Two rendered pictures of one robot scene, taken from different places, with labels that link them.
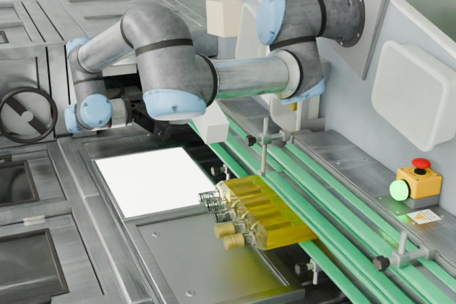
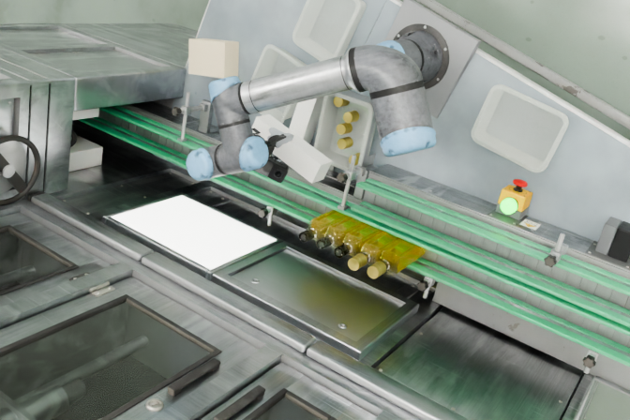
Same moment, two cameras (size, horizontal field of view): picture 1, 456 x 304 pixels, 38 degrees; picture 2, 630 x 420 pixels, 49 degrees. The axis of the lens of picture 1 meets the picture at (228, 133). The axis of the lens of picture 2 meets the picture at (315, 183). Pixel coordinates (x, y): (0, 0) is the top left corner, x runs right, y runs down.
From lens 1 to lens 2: 113 cm
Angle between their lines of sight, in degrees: 35
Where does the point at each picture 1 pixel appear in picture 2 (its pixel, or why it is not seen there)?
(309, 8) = (416, 54)
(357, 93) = not seen: hidden behind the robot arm
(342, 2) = (431, 51)
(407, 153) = (488, 176)
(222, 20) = (223, 60)
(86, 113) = (252, 157)
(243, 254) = (344, 285)
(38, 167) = (33, 232)
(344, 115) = not seen: hidden behind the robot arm
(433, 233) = (550, 235)
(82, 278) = (218, 337)
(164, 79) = (420, 117)
